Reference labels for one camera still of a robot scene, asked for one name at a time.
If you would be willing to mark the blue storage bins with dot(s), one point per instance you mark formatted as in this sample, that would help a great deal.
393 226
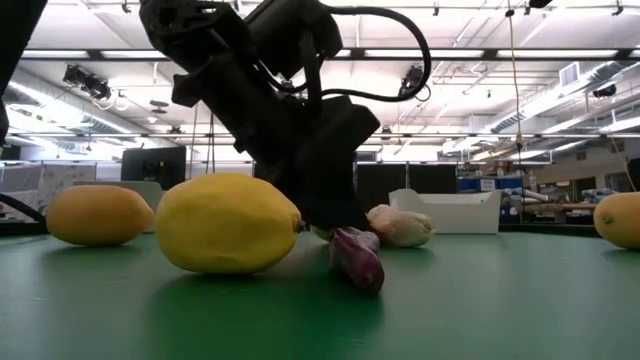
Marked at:
470 184

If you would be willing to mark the orange-yellow lemon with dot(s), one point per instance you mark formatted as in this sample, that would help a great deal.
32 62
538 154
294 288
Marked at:
100 215

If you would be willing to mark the white patterned partition panel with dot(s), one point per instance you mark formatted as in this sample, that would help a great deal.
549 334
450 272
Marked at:
65 175

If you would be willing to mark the beige garlic bulb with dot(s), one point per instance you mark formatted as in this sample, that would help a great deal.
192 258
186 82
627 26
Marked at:
405 227

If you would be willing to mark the black partition screen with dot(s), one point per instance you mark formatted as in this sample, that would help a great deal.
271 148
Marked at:
430 185

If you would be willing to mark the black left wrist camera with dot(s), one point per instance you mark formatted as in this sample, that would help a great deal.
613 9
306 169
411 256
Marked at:
295 35

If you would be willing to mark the overhead light bar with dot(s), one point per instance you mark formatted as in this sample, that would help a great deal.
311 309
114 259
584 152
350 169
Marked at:
450 53

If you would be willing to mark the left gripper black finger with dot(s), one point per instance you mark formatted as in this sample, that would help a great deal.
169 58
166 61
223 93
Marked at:
280 180
335 165

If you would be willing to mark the large yellow lemon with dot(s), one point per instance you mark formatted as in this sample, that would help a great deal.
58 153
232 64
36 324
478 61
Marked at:
225 225

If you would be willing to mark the white plastic basket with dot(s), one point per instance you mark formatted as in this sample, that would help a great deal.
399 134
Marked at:
450 215

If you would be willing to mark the yellow lemon with stem dot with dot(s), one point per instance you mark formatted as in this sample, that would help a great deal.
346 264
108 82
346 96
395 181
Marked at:
620 220

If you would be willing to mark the black monitor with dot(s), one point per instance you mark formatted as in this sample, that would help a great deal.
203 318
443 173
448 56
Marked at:
150 167

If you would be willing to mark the black ceiling disc fixture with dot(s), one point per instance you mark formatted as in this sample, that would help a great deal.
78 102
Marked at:
159 103

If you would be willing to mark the black horizontal frame rail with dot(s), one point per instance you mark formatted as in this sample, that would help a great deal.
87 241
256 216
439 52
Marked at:
450 135

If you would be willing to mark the white ceiling vent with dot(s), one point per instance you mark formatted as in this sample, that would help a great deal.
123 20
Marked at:
570 74

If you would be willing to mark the dark oval ceiling fixture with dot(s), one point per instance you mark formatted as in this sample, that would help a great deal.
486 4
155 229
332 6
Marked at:
605 90

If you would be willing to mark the black ceiling camera on bracket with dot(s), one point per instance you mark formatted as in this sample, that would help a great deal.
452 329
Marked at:
87 82

